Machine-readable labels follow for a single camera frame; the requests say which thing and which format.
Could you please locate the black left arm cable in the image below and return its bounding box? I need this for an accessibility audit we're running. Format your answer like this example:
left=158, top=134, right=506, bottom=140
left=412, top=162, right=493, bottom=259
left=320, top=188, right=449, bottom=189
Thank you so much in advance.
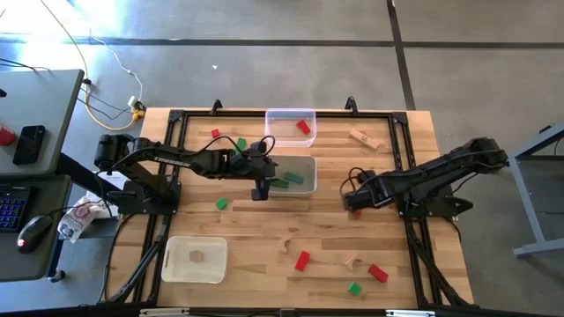
left=189, top=134, right=277, bottom=159

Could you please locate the long natural block with print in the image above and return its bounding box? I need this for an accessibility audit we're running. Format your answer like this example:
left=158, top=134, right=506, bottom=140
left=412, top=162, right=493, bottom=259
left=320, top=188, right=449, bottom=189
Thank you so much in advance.
left=349, top=128, right=381, bottom=151

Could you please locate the large white plastic bin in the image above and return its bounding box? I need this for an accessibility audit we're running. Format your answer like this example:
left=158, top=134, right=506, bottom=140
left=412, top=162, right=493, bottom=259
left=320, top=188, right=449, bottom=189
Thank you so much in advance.
left=160, top=235, right=229, bottom=284

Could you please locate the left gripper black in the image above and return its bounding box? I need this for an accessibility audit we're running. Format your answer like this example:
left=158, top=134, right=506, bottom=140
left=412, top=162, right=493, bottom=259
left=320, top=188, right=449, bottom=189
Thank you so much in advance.
left=229, top=152, right=279, bottom=202

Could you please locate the white printed snack bag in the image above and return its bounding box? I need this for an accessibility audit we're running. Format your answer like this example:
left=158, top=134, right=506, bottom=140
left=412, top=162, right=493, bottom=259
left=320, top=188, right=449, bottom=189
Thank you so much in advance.
left=56, top=195, right=103, bottom=245

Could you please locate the grey metal table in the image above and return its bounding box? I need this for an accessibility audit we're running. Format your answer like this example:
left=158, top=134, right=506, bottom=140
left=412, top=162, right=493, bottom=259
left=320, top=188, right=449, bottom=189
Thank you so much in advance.
left=506, top=122, right=564, bottom=259

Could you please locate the black smartphone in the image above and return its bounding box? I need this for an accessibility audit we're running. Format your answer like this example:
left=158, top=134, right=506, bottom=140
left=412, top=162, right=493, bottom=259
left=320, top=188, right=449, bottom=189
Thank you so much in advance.
left=11, top=124, right=47, bottom=166

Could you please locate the white paper sheet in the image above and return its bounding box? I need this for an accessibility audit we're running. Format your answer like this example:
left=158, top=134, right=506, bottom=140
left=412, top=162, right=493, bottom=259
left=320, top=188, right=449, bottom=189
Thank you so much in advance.
left=85, top=170, right=129, bottom=219

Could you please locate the black computer mouse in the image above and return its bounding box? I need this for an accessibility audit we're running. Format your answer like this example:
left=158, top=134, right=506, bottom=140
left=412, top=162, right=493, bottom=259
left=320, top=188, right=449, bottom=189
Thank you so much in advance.
left=16, top=214, right=54, bottom=254

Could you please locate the black keyboard with blue light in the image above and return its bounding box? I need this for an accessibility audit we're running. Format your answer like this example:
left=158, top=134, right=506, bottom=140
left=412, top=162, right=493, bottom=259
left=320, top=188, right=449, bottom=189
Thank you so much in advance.
left=0, top=184, right=32, bottom=233

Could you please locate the dark grey desk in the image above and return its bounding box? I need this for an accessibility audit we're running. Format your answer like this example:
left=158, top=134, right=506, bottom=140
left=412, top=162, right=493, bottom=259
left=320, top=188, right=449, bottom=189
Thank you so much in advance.
left=0, top=173, right=74, bottom=283

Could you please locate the black desk foot bar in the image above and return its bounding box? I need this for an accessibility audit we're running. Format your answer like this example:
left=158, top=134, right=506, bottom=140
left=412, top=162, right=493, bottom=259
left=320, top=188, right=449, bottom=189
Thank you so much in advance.
left=55, top=151, right=122, bottom=202

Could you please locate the black aluminium table frame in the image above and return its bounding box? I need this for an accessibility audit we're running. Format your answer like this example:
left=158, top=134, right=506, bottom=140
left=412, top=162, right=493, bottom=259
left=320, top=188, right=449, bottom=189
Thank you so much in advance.
left=99, top=107, right=475, bottom=317

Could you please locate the yellow floor cable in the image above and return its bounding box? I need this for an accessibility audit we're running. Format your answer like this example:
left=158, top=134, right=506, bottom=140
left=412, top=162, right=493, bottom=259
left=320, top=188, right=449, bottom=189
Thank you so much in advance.
left=38, top=0, right=146, bottom=132

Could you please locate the white floor cable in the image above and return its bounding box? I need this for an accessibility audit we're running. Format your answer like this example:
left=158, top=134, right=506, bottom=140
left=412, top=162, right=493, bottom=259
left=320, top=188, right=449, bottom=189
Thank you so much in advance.
left=90, top=35, right=145, bottom=105

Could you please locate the black floor cable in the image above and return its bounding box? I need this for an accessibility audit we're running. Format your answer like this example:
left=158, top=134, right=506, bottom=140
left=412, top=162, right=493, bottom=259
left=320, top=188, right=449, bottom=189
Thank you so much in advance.
left=0, top=55, right=50, bottom=72

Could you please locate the clear plastic bin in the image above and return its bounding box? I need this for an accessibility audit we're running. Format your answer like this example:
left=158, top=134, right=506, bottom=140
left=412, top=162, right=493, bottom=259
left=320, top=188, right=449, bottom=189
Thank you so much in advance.
left=263, top=107, right=318, bottom=148

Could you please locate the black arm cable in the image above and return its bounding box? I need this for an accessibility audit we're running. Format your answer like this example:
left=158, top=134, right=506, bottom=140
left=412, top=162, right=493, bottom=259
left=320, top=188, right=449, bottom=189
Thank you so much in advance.
left=338, top=166, right=380, bottom=199
left=189, top=134, right=277, bottom=159

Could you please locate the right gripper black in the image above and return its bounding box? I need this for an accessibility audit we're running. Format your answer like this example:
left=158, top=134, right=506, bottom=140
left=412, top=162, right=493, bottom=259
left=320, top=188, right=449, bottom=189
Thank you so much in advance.
left=344, top=187, right=382, bottom=218

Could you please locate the small red object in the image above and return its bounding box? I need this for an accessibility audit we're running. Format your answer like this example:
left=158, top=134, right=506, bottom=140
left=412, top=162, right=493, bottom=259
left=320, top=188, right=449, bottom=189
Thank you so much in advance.
left=0, top=124, right=17, bottom=147

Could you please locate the silver metal bracket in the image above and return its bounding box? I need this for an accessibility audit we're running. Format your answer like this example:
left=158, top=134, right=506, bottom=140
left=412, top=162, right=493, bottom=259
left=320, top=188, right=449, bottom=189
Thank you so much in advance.
left=385, top=309, right=435, bottom=317
left=139, top=307, right=190, bottom=316

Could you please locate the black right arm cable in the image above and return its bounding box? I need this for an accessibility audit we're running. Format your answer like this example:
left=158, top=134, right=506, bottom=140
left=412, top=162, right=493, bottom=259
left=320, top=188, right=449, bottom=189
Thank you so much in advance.
left=338, top=166, right=380, bottom=199

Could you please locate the small off-white plastic bin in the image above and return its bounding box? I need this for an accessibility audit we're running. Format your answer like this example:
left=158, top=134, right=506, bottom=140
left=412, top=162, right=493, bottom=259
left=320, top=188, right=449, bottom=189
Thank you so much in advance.
left=267, top=154, right=318, bottom=198

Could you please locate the light grey desk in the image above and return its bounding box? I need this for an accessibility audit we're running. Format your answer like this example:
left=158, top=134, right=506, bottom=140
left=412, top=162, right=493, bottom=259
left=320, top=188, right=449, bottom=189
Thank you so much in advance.
left=0, top=69, right=85, bottom=177

